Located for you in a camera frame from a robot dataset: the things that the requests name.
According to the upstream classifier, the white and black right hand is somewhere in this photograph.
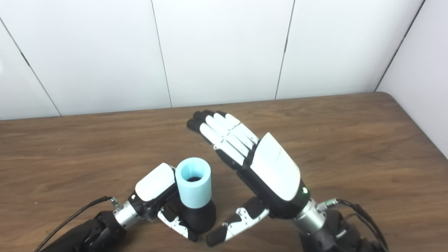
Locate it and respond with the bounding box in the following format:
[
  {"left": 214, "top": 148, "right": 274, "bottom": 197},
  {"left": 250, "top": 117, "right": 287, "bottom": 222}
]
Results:
[{"left": 187, "top": 110, "right": 311, "bottom": 247}]

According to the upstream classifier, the white and black left hand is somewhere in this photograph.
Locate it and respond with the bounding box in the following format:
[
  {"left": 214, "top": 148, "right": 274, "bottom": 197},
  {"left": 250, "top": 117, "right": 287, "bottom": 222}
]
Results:
[{"left": 128, "top": 163, "right": 199, "bottom": 243}]

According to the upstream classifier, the light-blue hose piece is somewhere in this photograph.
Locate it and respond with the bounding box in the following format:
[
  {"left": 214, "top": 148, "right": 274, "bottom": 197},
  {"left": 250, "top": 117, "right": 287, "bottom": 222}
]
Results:
[{"left": 175, "top": 157, "right": 212, "bottom": 209}]

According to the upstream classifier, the black flared nozzle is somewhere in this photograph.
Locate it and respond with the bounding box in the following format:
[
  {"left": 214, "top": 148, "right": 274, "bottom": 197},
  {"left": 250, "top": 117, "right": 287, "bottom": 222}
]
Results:
[{"left": 180, "top": 199, "right": 217, "bottom": 234}]

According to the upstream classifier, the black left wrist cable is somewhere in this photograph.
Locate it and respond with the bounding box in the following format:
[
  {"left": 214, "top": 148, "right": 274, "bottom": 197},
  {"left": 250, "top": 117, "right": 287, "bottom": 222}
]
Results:
[{"left": 34, "top": 196, "right": 118, "bottom": 252}]

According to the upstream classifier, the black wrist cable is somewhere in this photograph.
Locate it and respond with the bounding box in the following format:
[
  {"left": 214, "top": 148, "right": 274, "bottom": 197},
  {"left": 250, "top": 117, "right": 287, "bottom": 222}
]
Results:
[
  {"left": 34, "top": 196, "right": 118, "bottom": 252},
  {"left": 317, "top": 198, "right": 389, "bottom": 252}
]

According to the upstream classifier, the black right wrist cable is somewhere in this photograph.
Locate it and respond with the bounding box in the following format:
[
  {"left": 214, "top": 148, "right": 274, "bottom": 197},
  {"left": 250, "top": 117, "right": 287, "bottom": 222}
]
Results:
[{"left": 317, "top": 198, "right": 389, "bottom": 252}]

